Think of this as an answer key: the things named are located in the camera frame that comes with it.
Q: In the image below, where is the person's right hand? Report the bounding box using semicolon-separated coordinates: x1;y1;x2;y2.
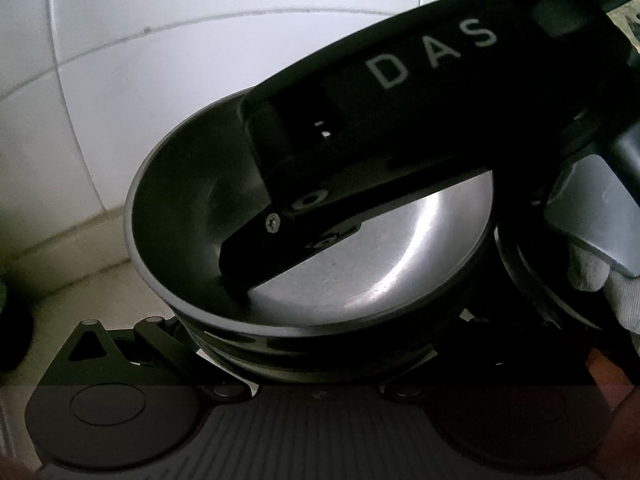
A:
569;237;640;348

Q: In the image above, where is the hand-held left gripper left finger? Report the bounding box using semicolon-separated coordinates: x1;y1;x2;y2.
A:
66;316;261;403

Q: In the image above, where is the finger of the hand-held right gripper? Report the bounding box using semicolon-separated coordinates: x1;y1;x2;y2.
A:
218;210;361;292

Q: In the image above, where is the dark green object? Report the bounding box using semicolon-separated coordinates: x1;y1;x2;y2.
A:
0;280;33;366

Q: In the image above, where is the steel bowl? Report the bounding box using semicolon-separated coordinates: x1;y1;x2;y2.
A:
187;327;441;383
123;80;497;343
494;227;618;333

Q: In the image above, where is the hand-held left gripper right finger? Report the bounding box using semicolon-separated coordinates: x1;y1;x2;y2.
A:
378;355;501;403

